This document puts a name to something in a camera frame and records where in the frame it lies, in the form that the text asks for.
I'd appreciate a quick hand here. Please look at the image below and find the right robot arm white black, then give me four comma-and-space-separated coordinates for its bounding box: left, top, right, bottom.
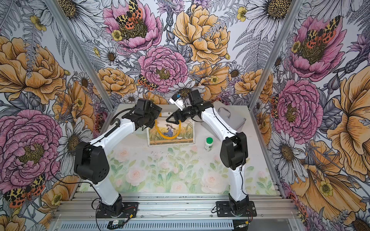
166, 90, 250, 216

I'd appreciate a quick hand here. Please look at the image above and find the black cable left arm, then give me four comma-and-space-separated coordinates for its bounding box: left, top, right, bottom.
103, 108, 136, 138

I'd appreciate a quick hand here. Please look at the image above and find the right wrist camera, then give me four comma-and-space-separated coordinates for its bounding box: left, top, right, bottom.
169, 93, 185, 111

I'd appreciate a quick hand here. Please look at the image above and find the white bottle green cap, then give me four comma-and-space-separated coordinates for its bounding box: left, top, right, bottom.
205, 137, 214, 151

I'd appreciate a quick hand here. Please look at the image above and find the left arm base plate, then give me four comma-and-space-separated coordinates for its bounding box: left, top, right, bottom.
96, 202, 139, 219

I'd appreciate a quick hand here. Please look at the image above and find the silver aluminium case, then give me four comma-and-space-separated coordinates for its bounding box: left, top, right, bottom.
215, 101, 246, 132

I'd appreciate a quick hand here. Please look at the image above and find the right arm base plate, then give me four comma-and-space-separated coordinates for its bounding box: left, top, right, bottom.
215, 201, 257, 218

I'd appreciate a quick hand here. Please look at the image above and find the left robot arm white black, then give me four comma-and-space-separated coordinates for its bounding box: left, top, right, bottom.
74, 99, 162, 218

